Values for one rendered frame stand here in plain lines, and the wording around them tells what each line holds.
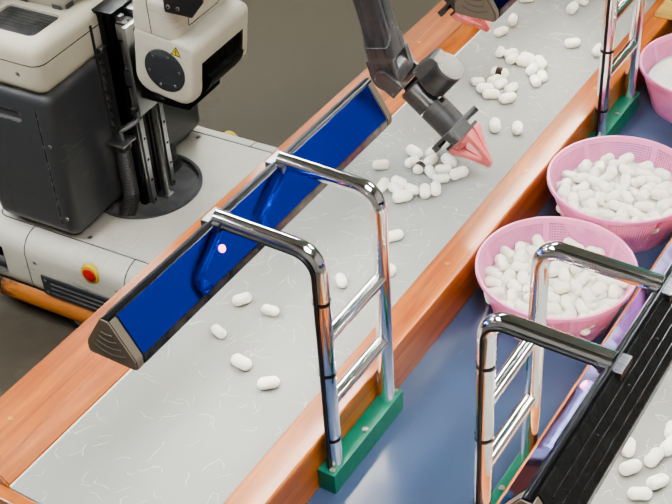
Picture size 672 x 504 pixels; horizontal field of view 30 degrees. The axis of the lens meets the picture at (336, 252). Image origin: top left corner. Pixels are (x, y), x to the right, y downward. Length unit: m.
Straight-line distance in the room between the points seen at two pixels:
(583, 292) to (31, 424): 0.90
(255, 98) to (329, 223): 1.79
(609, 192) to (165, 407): 0.91
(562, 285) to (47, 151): 1.30
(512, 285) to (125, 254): 1.16
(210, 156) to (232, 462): 1.53
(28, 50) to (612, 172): 1.24
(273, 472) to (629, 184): 0.92
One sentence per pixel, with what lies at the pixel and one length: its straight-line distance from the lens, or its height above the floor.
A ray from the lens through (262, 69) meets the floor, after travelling 4.14.
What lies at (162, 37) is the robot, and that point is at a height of 0.81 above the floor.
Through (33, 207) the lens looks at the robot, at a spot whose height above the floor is 0.36.
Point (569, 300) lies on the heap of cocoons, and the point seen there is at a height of 0.74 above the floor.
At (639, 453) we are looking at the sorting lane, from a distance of 1.86.
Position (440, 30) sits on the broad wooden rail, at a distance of 2.75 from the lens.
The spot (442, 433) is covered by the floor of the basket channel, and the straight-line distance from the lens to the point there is 1.95.
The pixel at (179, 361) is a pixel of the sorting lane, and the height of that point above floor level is 0.74.
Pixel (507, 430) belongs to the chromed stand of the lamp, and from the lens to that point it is 1.72.
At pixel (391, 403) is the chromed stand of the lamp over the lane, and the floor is 0.71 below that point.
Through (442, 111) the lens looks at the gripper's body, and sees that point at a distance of 2.31.
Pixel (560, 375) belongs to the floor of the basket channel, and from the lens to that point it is 2.05.
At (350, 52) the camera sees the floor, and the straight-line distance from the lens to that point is 4.20.
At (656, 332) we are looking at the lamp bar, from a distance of 1.52.
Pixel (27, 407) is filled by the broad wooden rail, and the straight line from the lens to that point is 1.96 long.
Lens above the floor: 2.12
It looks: 39 degrees down
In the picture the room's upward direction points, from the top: 4 degrees counter-clockwise
